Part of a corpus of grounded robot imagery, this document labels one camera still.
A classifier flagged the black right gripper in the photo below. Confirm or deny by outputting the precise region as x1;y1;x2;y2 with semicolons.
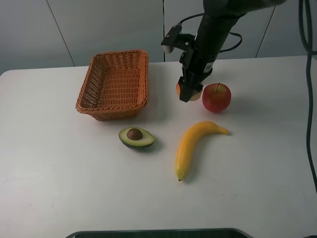
178;40;218;102

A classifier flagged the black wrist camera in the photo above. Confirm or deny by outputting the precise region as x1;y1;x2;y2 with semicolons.
161;23;182;54

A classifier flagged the yellow banana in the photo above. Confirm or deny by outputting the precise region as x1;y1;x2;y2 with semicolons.
175;121;229;181

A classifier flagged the halved avocado with pit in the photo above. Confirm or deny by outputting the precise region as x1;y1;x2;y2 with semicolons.
118;127;156;149

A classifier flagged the black cable on right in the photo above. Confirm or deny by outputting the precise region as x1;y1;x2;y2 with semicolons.
298;0;317;196

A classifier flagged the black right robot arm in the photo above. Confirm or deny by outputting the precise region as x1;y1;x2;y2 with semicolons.
179;0;285;102

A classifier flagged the red apple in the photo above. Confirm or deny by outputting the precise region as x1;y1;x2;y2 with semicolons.
202;83;231;113

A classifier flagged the small peach fruit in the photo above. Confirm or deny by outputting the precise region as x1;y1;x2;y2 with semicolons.
175;83;203;101

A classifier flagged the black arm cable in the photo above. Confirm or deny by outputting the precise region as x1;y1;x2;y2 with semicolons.
179;12;242;53

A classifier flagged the orange wicker basket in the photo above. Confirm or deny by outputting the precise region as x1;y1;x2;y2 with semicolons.
76;50;149;121

